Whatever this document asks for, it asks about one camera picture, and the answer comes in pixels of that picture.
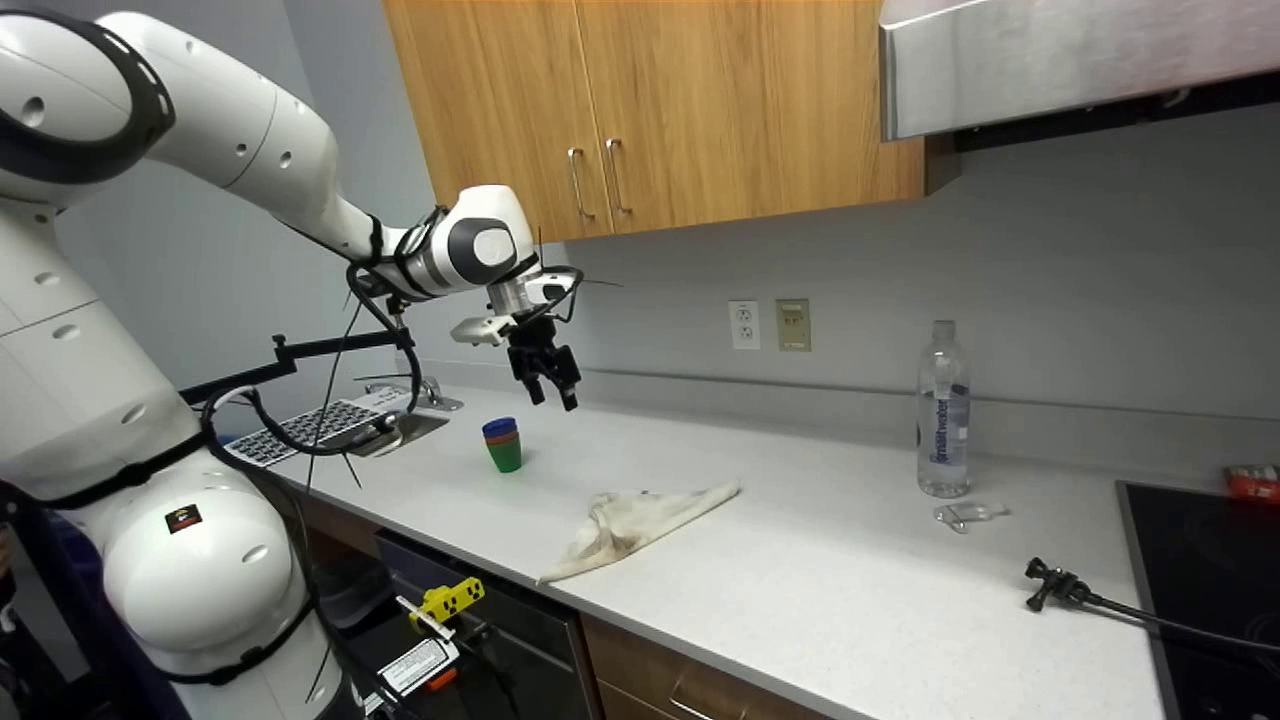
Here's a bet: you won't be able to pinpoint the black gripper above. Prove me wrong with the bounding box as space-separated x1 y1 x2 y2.
501 306 588 417

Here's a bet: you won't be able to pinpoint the stained white cloth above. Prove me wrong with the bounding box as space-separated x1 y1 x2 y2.
537 478 750 589

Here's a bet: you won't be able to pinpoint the stacked green blue cups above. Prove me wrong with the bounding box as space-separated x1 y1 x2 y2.
482 412 530 477

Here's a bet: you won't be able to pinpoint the yellow black clamp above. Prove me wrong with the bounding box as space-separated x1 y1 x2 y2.
418 573 492 627

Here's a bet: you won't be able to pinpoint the silver rectangular device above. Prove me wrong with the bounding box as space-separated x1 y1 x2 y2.
367 630 464 703

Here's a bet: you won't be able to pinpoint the clear plastic water bottle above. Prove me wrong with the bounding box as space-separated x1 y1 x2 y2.
911 316 976 505

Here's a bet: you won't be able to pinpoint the crumpled clear plastic wrapper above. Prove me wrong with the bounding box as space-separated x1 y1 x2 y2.
929 496 1015 540

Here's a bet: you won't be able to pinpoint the stainless steel range hood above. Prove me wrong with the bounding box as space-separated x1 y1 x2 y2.
875 0 1280 144

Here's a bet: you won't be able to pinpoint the small red box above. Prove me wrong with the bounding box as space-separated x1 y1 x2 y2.
1219 459 1280 509

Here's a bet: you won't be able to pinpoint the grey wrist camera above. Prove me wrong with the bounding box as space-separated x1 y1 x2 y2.
447 306 519 355

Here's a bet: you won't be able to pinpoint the white wall outlet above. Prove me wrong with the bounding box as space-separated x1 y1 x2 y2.
724 297 764 355

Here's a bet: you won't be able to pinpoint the silver cabinet handle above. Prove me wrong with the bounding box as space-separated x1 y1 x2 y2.
600 132 642 224
565 138 603 229

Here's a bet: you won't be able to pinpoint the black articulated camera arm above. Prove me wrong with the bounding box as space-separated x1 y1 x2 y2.
179 327 420 406

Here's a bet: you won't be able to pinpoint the yellowish wall plate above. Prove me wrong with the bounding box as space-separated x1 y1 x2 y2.
771 292 816 355

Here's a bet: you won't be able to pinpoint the wooden wall cabinet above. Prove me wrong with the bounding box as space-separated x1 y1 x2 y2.
379 0 965 253

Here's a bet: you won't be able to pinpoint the small black camera mount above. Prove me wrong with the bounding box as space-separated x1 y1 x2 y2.
1020 551 1280 658

